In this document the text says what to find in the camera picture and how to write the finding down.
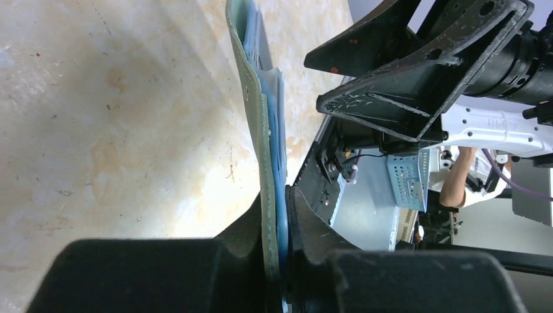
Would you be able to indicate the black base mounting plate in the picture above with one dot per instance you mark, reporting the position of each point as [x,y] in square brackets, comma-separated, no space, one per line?
[327,167]

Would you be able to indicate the blue perforated metal bracket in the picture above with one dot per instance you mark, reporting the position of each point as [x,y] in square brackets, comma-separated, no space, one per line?
[409,176]

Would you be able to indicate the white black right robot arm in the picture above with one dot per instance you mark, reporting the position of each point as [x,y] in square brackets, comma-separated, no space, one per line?
[521,129]

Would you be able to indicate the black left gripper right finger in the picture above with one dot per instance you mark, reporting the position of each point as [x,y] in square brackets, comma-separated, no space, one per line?
[311,284]

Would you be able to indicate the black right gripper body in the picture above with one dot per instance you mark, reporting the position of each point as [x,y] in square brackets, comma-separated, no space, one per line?
[485,49]

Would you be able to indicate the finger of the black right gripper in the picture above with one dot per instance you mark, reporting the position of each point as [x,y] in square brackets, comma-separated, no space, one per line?
[379,39]
[384,100]

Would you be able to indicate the person forearm in background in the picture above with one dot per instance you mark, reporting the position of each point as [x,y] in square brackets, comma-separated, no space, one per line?
[453,192]

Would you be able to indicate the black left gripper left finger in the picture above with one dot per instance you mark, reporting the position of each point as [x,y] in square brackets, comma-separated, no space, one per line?
[241,284]

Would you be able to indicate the green card holder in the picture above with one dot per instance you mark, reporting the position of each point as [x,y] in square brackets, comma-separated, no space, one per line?
[262,86]

